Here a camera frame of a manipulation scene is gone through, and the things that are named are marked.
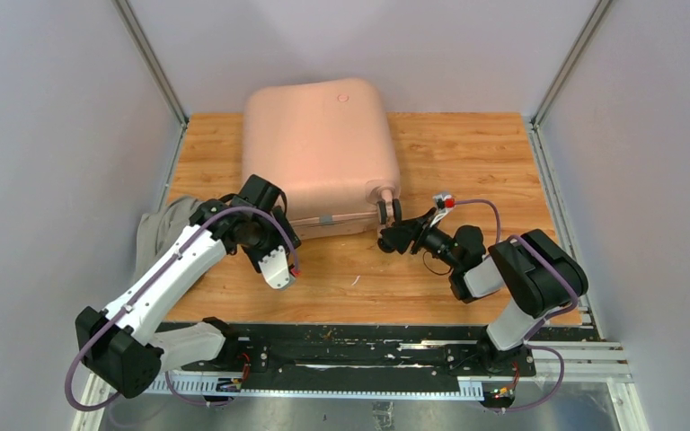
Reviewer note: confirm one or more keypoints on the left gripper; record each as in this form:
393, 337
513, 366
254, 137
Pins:
280, 240

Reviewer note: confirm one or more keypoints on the grey cloth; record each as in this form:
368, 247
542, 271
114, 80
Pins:
158, 232

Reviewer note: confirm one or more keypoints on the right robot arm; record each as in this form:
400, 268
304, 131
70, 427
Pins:
543, 280

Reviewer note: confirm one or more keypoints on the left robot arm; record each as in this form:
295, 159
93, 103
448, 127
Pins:
122, 343

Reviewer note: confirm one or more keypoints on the aluminium frame rail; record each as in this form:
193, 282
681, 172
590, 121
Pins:
555, 366

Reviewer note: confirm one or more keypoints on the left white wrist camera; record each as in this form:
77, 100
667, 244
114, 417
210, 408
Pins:
275, 269

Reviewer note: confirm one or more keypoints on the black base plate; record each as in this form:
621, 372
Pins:
351, 358

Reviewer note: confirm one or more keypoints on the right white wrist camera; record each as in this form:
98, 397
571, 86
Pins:
444, 204

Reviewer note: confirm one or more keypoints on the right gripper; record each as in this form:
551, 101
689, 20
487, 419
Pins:
404, 233

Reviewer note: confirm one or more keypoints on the pink hard-shell suitcase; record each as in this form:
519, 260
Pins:
329, 147

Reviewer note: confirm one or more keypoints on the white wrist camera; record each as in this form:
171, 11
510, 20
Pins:
275, 269
444, 204

